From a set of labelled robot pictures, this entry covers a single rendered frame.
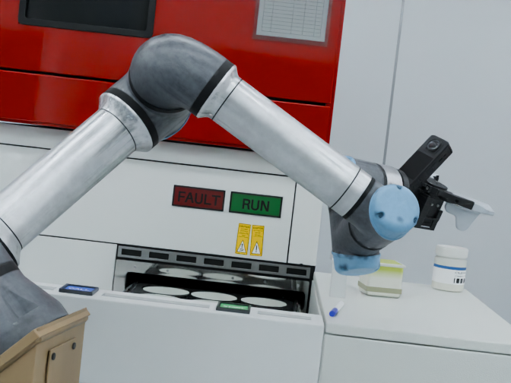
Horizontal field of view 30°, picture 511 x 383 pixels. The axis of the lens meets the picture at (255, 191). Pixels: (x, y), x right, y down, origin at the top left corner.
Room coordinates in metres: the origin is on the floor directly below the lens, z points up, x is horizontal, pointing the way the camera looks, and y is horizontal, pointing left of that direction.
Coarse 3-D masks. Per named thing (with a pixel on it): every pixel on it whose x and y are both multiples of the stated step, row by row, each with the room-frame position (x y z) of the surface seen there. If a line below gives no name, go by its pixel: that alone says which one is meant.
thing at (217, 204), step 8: (176, 192) 2.15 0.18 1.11; (184, 192) 2.15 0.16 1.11; (192, 192) 2.15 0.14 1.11; (200, 192) 2.15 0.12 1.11; (208, 192) 2.15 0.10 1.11; (216, 192) 2.15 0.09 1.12; (176, 200) 2.15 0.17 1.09; (184, 200) 2.15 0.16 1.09; (192, 200) 2.15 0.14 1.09; (200, 200) 2.15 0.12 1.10; (208, 200) 2.15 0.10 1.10; (216, 200) 2.15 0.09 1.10; (216, 208) 2.15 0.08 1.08
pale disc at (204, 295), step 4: (196, 292) 2.07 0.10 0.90; (200, 292) 2.08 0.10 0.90; (204, 292) 2.08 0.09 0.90; (208, 292) 2.09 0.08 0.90; (196, 296) 2.01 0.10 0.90; (200, 296) 2.02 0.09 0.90; (204, 296) 2.02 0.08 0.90; (208, 296) 2.03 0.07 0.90; (212, 296) 2.03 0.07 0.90; (216, 296) 2.04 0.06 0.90; (220, 296) 2.04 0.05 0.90; (224, 296) 2.05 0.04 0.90; (228, 296) 2.06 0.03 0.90; (232, 296) 2.06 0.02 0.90; (224, 300) 2.00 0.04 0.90; (228, 300) 2.01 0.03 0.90
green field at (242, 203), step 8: (232, 200) 2.15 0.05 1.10; (240, 200) 2.15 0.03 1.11; (248, 200) 2.15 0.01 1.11; (256, 200) 2.15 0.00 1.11; (264, 200) 2.15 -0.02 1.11; (272, 200) 2.15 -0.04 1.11; (280, 200) 2.15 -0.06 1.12; (232, 208) 2.15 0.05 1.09; (240, 208) 2.15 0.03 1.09; (248, 208) 2.15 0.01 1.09; (256, 208) 2.15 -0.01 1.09; (264, 208) 2.15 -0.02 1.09; (272, 208) 2.15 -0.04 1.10
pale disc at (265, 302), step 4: (244, 300) 2.03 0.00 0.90; (248, 300) 2.04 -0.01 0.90; (252, 300) 2.04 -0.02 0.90; (256, 300) 2.05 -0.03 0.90; (260, 300) 2.05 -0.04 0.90; (264, 300) 2.06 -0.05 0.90; (268, 300) 2.07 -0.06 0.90; (272, 300) 2.07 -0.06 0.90; (276, 300) 2.08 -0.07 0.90; (256, 304) 2.00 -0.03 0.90; (260, 304) 2.01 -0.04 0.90; (264, 304) 2.01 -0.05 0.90; (268, 304) 2.02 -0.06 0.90; (272, 304) 2.02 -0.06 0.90; (276, 304) 2.03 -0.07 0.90; (280, 304) 2.03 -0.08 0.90; (284, 304) 2.04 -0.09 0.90
